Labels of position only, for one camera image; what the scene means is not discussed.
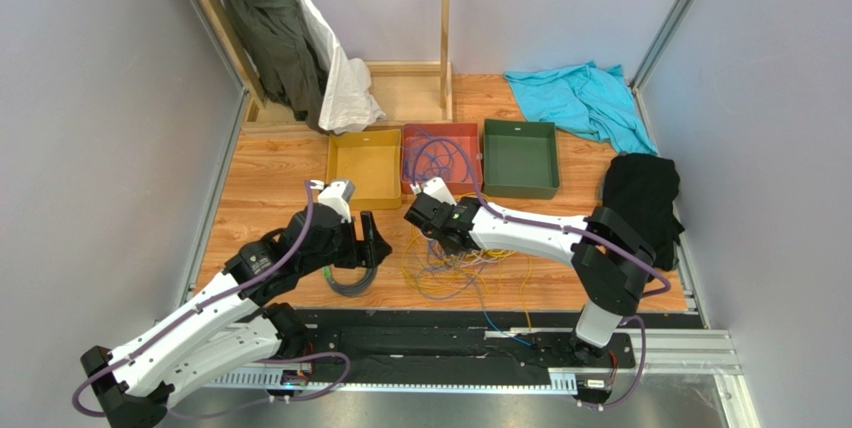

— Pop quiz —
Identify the aluminium frame rail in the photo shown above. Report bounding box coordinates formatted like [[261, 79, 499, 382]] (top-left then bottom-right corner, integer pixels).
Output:
[[153, 317, 759, 427]]

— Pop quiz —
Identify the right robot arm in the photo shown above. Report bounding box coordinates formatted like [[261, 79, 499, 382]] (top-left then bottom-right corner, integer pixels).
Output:
[[404, 193, 659, 348]]

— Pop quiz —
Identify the white cloth hanging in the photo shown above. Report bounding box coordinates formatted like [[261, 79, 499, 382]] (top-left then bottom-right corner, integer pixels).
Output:
[[296, 0, 387, 135]]

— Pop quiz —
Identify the blue cable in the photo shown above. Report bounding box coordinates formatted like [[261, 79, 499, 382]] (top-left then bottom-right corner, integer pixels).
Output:
[[401, 127, 481, 186], [402, 134, 481, 189]]

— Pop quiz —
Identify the red plastic bin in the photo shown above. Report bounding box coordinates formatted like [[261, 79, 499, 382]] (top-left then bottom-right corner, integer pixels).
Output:
[[401, 122, 484, 195]]

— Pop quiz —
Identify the cyan cloth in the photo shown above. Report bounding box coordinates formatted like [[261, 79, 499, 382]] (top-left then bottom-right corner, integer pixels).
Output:
[[504, 61, 659, 155]]

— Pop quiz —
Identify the olive green cloth hanging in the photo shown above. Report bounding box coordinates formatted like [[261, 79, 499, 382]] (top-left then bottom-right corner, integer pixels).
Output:
[[223, 0, 328, 134]]

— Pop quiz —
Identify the white cable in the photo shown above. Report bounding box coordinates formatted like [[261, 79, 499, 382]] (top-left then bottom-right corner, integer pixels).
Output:
[[425, 240, 512, 269]]

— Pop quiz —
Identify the grey coiled cable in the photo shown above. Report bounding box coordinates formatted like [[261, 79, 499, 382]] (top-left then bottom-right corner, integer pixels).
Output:
[[322, 264, 379, 298]]

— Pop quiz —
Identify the black cloth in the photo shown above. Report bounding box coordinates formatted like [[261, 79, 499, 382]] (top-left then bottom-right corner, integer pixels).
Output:
[[601, 153, 685, 271]]

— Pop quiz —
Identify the yellow cable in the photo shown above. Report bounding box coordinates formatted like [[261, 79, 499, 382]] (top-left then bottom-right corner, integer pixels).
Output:
[[395, 224, 534, 332]]

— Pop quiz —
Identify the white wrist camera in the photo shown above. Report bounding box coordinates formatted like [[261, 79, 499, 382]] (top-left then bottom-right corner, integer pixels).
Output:
[[309, 178, 356, 223], [410, 177, 457, 211]]

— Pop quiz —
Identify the wooden frame stand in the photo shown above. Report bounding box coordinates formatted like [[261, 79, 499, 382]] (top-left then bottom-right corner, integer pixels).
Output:
[[195, 0, 456, 132]]

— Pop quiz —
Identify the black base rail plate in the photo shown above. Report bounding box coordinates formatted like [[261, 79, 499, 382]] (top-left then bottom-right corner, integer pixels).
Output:
[[285, 308, 638, 387]]

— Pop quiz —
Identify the green plastic bin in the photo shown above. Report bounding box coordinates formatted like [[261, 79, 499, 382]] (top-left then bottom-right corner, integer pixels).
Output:
[[483, 119, 561, 200]]

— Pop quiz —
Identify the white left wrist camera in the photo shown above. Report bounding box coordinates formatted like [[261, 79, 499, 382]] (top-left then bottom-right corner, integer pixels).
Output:
[[309, 178, 356, 223]]

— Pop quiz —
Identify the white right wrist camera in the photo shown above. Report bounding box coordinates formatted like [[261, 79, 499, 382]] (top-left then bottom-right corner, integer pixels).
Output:
[[410, 177, 457, 211]]

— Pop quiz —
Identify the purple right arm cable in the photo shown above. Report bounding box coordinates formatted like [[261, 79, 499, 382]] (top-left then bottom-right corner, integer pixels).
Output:
[[411, 137, 674, 409]]

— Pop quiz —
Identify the yellow plastic bin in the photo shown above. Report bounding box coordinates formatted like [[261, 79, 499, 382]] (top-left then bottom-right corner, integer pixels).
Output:
[[326, 129, 402, 211]]

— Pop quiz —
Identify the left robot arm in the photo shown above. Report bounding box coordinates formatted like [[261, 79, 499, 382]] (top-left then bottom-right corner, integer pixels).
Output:
[[71, 202, 392, 427]]

